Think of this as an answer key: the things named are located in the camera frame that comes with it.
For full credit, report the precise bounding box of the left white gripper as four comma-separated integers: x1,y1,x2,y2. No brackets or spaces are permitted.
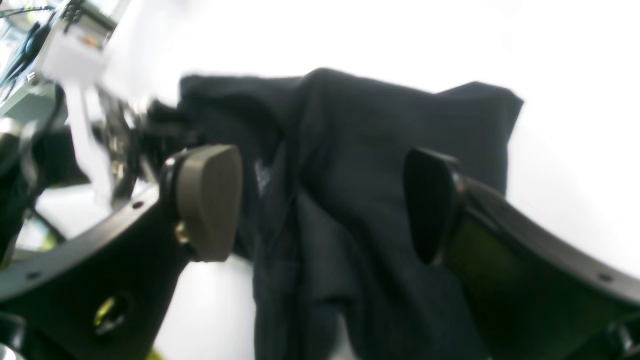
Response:
42,27,131,206

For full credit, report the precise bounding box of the black T-shirt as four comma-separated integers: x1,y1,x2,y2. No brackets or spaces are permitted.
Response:
177,68,524,360

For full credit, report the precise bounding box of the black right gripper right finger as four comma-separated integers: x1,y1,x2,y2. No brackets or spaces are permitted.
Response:
403,148,640,360

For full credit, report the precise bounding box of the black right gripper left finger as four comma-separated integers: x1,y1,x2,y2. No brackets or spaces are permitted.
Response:
0,145,243,360

